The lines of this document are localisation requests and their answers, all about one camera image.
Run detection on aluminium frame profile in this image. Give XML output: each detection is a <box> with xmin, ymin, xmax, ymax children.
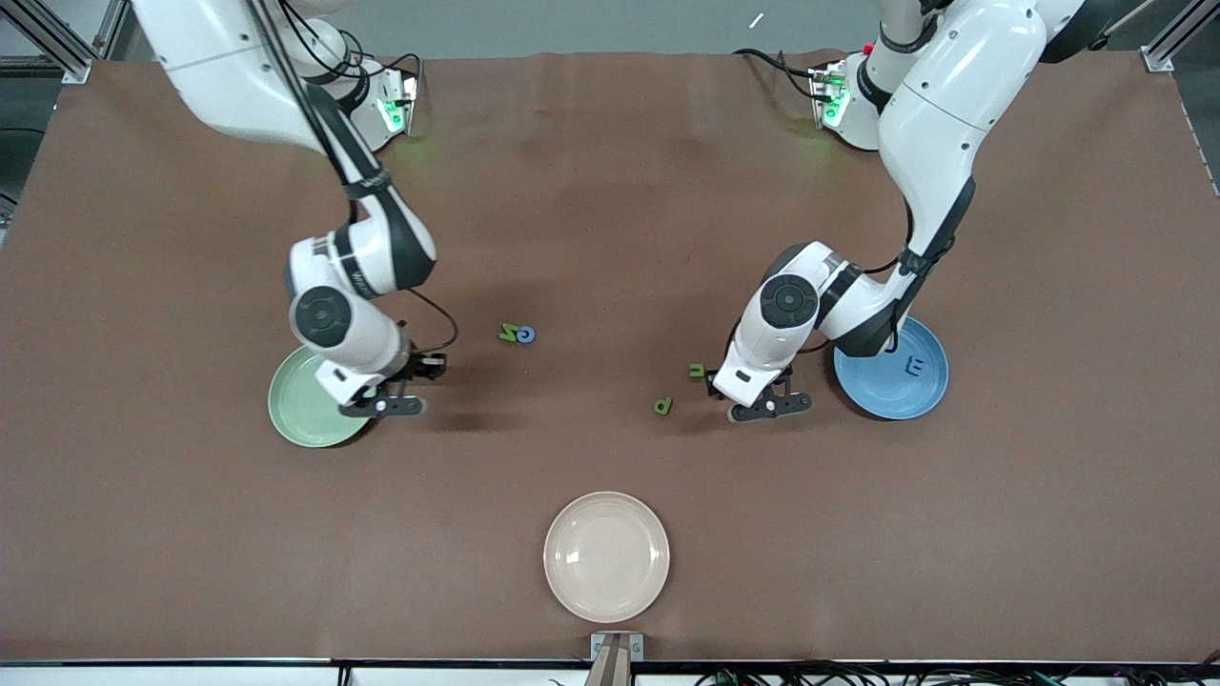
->
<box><xmin>1139</xmin><ymin>0</ymin><xmax>1220</xmax><ymax>73</ymax></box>
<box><xmin>91</xmin><ymin>0</ymin><xmax>132</xmax><ymax>60</ymax></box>
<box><xmin>0</xmin><ymin>0</ymin><xmax>96</xmax><ymax>85</ymax></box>

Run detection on green plate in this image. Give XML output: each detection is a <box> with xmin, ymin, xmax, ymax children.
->
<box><xmin>268</xmin><ymin>345</ymin><xmax>378</xmax><ymax>449</ymax></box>

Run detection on black base power cable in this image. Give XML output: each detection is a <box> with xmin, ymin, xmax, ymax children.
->
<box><xmin>732</xmin><ymin>47</ymin><xmax>825</xmax><ymax>103</ymax></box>
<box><xmin>286</xmin><ymin>0</ymin><xmax>423</xmax><ymax>101</ymax></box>

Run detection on grey metal bracket plate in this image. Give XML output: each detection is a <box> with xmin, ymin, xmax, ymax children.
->
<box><xmin>590</xmin><ymin>632</ymin><xmax>645</xmax><ymax>663</ymax></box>

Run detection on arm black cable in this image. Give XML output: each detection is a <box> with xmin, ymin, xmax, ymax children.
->
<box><xmin>726</xmin><ymin>186</ymin><xmax>921</xmax><ymax>361</ymax></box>
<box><xmin>248</xmin><ymin>0</ymin><xmax>461</xmax><ymax>358</ymax></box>

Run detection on blue plate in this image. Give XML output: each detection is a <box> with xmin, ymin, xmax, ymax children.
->
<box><xmin>833</xmin><ymin>316</ymin><xmax>950</xmax><ymax>421</ymax></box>

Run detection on tangled black floor cables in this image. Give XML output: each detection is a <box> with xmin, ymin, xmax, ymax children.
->
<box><xmin>694</xmin><ymin>656</ymin><xmax>1220</xmax><ymax>686</ymax></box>

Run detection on aluminium camera post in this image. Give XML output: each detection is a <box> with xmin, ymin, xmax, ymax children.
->
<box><xmin>583</xmin><ymin>636</ymin><xmax>637</xmax><ymax>686</ymax></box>

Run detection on brown table mat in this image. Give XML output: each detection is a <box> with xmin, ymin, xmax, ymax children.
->
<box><xmin>0</xmin><ymin>50</ymin><xmax>1220</xmax><ymax>665</ymax></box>

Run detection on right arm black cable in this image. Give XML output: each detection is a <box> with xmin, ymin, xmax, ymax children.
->
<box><xmin>248</xmin><ymin>0</ymin><xmax>461</xmax><ymax>358</ymax></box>

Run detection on beige plate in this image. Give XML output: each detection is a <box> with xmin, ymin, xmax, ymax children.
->
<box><xmin>543</xmin><ymin>491</ymin><xmax>671</xmax><ymax>624</ymax></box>

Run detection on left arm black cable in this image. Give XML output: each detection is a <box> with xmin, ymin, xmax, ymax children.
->
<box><xmin>726</xmin><ymin>186</ymin><xmax>921</xmax><ymax>361</ymax></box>

